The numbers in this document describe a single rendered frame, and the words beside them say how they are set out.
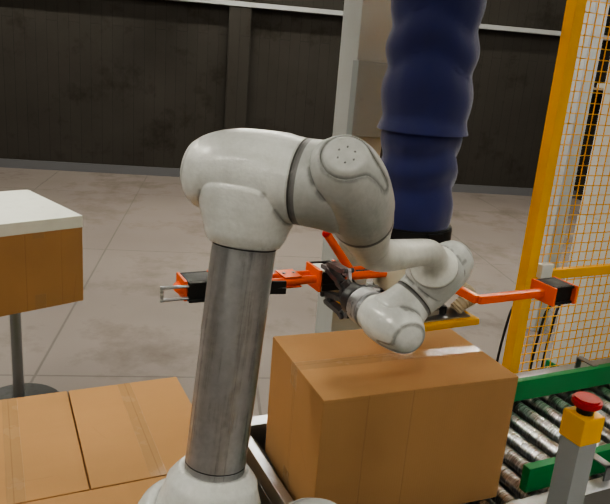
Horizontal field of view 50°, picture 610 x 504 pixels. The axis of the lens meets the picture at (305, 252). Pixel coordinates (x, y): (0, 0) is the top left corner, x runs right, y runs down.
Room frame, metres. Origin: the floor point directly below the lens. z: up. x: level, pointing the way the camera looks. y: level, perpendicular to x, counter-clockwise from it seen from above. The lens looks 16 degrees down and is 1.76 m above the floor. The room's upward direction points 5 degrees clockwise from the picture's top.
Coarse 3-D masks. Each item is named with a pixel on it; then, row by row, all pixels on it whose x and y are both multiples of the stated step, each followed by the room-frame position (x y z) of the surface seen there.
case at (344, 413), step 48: (288, 336) 1.85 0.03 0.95; (336, 336) 1.88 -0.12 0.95; (432, 336) 1.94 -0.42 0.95; (288, 384) 1.69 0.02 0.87; (336, 384) 1.56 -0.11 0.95; (384, 384) 1.58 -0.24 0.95; (432, 384) 1.61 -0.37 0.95; (480, 384) 1.65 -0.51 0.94; (288, 432) 1.67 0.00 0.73; (336, 432) 1.49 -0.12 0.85; (384, 432) 1.54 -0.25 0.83; (432, 432) 1.60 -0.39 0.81; (480, 432) 1.66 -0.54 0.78; (288, 480) 1.64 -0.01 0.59; (336, 480) 1.49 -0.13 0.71; (384, 480) 1.55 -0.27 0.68; (432, 480) 1.61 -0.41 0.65; (480, 480) 1.67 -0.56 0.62
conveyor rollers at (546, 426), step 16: (608, 384) 2.56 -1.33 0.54; (528, 400) 2.36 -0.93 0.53; (544, 400) 2.40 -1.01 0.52; (560, 400) 2.35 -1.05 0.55; (608, 400) 2.45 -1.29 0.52; (512, 416) 2.20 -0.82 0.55; (528, 416) 2.23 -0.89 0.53; (544, 416) 2.28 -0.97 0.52; (560, 416) 2.23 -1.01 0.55; (608, 416) 2.26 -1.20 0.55; (512, 432) 2.08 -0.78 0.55; (528, 432) 2.11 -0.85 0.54; (544, 432) 2.15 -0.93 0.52; (608, 432) 2.14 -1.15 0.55; (528, 448) 1.99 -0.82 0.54; (544, 448) 2.03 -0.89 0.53; (512, 464) 1.92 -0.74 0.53; (512, 480) 1.80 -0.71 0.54; (496, 496) 1.72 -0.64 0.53; (512, 496) 1.71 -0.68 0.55; (528, 496) 1.73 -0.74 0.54
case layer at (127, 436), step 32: (128, 384) 2.21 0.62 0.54; (160, 384) 2.23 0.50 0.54; (0, 416) 1.92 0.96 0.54; (32, 416) 1.94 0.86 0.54; (64, 416) 1.96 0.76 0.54; (96, 416) 1.97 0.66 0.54; (128, 416) 1.99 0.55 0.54; (160, 416) 2.01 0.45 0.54; (0, 448) 1.75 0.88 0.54; (32, 448) 1.76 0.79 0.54; (64, 448) 1.78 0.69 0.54; (96, 448) 1.79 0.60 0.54; (128, 448) 1.80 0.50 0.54; (160, 448) 1.82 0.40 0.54; (0, 480) 1.60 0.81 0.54; (32, 480) 1.61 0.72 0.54; (64, 480) 1.62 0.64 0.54; (96, 480) 1.63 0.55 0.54; (128, 480) 1.65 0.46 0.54
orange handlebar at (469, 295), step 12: (276, 276) 1.60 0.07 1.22; (288, 276) 1.58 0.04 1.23; (300, 276) 1.59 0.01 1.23; (312, 276) 1.61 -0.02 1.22; (360, 276) 1.67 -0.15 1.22; (372, 276) 1.69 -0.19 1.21; (384, 276) 1.71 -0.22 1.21; (180, 288) 1.45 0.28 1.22; (540, 288) 1.65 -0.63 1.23; (468, 300) 1.57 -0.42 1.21; (480, 300) 1.55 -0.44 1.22; (492, 300) 1.57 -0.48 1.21; (504, 300) 1.58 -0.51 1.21
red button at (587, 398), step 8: (576, 392) 1.45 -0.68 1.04; (584, 392) 1.45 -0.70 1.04; (576, 400) 1.42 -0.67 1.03; (584, 400) 1.41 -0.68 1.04; (592, 400) 1.41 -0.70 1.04; (600, 400) 1.41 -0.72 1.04; (576, 408) 1.43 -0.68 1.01; (584, 408) 1.40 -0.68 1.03; (592, 408) 1.39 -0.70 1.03; (600, 408) 1.40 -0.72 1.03
